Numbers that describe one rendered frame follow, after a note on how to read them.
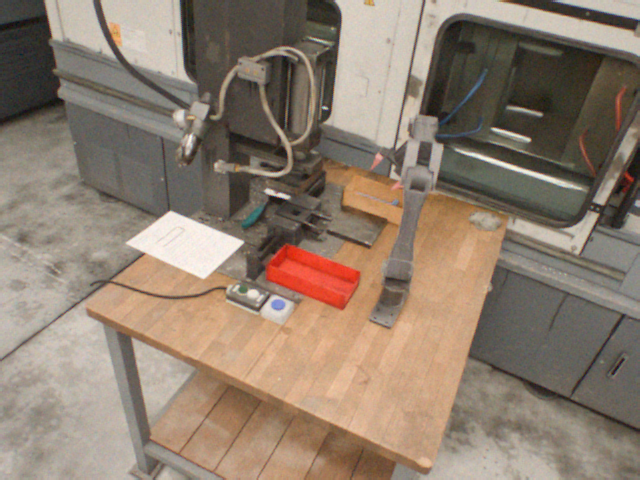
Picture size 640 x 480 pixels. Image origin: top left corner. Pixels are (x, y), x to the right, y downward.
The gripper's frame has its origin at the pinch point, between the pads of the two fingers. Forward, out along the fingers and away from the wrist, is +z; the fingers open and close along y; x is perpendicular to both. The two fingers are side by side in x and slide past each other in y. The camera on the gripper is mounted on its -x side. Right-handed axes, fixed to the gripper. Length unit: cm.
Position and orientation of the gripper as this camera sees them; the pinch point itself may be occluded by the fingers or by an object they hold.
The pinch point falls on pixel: (382, 177)
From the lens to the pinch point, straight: 174.2
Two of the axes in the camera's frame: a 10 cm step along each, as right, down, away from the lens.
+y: -7.4, -6.6, -1.5
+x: -3.6, 5.7, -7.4
